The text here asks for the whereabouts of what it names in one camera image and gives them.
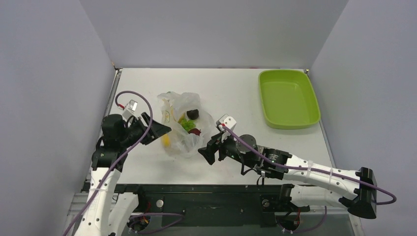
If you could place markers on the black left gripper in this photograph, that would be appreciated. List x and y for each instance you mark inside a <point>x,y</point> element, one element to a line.
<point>158,130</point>

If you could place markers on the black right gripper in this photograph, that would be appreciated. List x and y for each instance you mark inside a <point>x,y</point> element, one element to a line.
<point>218,150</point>

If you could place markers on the clear plastic bag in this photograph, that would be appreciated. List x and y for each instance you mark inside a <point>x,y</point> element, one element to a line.
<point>173,108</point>

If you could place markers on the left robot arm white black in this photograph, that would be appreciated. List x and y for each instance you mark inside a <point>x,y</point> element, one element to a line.
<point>101,217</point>

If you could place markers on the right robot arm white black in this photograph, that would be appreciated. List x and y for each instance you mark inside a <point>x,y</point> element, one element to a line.
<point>325,186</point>

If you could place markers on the yellow fake fruit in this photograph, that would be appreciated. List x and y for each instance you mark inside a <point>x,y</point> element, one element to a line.
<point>166,141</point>

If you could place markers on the red fake fruit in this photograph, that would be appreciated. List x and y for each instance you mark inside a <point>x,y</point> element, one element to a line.
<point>195,131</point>

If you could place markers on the green fake grapes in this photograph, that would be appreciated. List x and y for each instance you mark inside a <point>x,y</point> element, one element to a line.
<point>187,124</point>

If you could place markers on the dark brown fake fruit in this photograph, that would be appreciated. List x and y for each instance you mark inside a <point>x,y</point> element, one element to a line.
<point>193,114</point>

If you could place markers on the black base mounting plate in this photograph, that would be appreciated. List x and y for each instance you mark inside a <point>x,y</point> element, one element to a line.
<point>219,205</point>

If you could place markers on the green plastic tray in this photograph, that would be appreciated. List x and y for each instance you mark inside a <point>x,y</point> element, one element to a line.
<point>288,99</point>

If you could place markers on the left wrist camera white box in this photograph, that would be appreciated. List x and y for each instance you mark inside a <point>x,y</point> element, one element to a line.
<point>129,109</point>

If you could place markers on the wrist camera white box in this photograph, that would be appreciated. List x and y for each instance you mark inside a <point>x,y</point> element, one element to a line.
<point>129,109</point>
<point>224,124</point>

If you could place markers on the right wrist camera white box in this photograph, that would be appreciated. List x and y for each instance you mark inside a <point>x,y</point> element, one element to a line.
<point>224,124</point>

